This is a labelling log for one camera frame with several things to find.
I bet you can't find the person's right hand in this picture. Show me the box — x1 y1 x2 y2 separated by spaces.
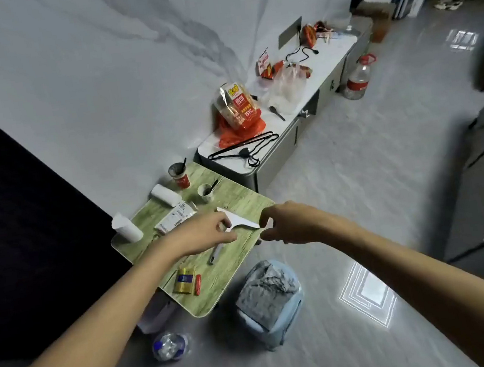
256 194 344 251

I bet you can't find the person's left hand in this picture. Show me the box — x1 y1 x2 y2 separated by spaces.
156 208 241 262

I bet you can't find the white plastic squeegee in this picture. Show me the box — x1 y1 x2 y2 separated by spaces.
202 201 267 266

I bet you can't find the person's left forearm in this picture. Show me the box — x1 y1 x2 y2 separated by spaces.
0 236 191 367

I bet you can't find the person's right forearm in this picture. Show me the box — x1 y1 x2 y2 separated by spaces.
331 198 484 367

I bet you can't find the grey cleaning cloth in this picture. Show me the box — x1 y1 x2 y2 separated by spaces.
230 257 306 336

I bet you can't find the white printed packet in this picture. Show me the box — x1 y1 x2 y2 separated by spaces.
151 199 200 236

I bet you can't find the white paper cup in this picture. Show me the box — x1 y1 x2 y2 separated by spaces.
196 182 215 205

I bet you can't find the gold cigarette pack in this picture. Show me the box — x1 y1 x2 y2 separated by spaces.
170 265 198 296

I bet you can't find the green wood-grain folding table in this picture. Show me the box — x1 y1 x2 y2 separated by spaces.
101 150 290 329

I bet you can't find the white tissue roll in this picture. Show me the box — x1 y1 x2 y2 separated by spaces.
149 180 183 210

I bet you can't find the red paper cup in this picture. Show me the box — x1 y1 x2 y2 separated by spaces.
167 160 192 192

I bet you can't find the white paper roll left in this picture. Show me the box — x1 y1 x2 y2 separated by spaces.
109 210 145 247

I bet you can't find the black clothes hanger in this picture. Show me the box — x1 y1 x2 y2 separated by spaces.
205 130 284 173

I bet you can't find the orange plastic bag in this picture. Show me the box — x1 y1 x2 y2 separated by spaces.
214 107 269 150

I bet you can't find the light blue trash bin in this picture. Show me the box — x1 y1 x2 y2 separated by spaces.
229 255 312 356

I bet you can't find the clear plastic water bottle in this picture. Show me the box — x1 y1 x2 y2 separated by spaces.
149 328 193 365

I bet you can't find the bread packet with red label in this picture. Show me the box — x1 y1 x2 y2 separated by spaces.
211 78 264 134

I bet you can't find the clear plastic bag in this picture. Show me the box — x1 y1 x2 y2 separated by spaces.
264 60 310 107

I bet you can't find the large water jug red cap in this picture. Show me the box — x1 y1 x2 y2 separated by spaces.
337 52 382 102

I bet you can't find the red snack packet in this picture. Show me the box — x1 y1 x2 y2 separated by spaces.
254 47 276 82

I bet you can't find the white low cabinet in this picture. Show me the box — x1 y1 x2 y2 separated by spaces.
180 12 395 201

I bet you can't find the orange round object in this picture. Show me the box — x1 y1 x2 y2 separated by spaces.
299 22 319 49

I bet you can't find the dark flat panel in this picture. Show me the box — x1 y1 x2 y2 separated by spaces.
274 16 307 51

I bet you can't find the brown cardboard box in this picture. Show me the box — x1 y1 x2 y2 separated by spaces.
353 0 401 45

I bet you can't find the black cable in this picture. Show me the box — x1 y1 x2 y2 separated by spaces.
284 44 321 67

